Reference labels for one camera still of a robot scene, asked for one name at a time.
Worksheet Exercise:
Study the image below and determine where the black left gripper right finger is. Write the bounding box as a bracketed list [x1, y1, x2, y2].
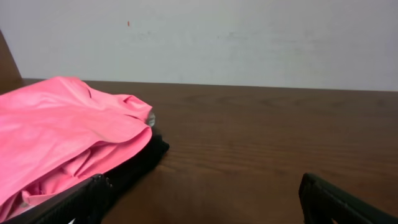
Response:
[298, 173, 397, 224]

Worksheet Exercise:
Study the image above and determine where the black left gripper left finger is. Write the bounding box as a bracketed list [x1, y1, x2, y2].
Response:
[3, 174, 112, 224]

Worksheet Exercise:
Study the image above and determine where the black folded garment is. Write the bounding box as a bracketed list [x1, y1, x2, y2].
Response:
[104, 128, 170, 207]

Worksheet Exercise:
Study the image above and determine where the pink folded garment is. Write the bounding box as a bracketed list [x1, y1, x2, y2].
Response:
[1, 77, 152, 221]

